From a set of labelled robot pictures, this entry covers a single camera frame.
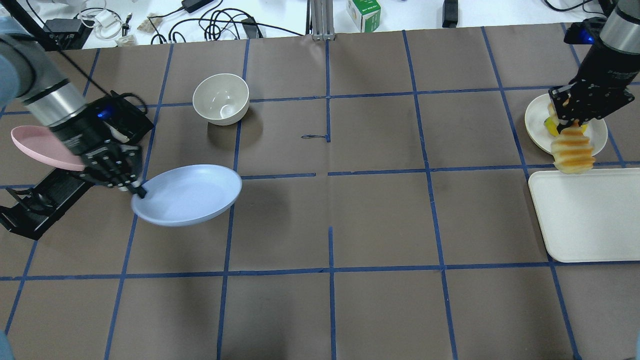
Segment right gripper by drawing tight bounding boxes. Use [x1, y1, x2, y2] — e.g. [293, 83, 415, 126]
[548, 42, 636, 130]

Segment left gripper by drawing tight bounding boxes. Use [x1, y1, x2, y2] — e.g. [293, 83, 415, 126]
[50, 120, 147, 199]

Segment blue plate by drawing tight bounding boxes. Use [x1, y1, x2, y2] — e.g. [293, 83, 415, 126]
[131, 164, 243, 227]

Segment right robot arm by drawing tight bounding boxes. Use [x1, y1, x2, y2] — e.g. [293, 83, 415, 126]
[548, 0, 640, 133]

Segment cream plate with lemon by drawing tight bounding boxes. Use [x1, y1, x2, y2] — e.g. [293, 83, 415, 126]
[525, 94, 609, 156]

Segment black plate rack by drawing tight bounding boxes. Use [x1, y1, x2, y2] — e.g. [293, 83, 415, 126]
[0, 90, 155, 241]

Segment pink plate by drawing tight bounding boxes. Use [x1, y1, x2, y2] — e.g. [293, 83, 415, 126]
[10, 125, 86, 172]

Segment yellow lemon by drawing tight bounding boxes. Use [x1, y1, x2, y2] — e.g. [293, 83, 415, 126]
[544, 115, 588, 138]

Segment cream bowl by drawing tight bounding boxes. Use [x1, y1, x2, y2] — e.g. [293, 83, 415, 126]
[192, 73, 250, 126]

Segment cream tray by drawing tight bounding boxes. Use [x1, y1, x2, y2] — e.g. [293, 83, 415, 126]
[528, 168, 640, 264]

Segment black power adapter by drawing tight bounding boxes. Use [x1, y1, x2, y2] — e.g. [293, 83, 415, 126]
[181, 0, 214, 14]

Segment green white box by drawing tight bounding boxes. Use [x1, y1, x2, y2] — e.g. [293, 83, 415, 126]
[346, 0, 382, 33]

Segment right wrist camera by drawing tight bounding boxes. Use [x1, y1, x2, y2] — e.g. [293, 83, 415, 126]
[563, 17, 607, 45]

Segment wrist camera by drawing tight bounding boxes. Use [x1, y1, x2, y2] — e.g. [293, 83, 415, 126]
[563, 17, 607, 45]
[91, 92, 146, 139]

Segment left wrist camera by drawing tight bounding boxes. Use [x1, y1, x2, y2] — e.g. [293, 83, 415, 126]
[91, 92, 146, 139]

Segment aluminium frame post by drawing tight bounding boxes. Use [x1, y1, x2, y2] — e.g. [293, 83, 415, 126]
[306, 0, 336, 41]

